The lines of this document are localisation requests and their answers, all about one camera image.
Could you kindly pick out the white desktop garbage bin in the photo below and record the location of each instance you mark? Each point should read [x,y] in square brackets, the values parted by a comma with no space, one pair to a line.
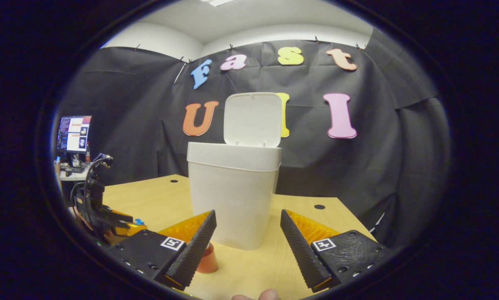
[233,191]

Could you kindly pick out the blue paper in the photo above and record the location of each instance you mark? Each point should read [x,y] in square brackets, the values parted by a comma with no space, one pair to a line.
[139,221]

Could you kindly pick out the black backdrop cloth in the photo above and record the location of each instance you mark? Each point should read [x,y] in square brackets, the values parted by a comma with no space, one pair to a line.
[358,166]

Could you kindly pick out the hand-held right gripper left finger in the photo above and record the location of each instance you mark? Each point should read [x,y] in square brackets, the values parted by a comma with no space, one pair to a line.
[195,250]

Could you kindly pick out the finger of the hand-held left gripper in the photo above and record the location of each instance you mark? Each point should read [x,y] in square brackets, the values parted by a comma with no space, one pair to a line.
[135,230]
[118,216]

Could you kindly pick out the red pop can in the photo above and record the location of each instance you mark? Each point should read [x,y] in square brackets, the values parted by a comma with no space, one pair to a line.
[210,262]

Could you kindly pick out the computer monitor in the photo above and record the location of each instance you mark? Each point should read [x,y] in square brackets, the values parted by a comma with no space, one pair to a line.
[74,133]

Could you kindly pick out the white side desk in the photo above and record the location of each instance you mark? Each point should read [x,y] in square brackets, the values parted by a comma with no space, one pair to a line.
[76,171]

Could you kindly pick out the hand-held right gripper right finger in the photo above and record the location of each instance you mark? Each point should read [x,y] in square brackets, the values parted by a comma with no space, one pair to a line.
[301,252]

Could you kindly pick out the row of black cloth clips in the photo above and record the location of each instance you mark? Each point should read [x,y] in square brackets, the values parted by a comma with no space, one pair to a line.
[230,47]

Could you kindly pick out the large ceiling light panel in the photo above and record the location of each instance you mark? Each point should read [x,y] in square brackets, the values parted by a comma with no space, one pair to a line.
[218,2]

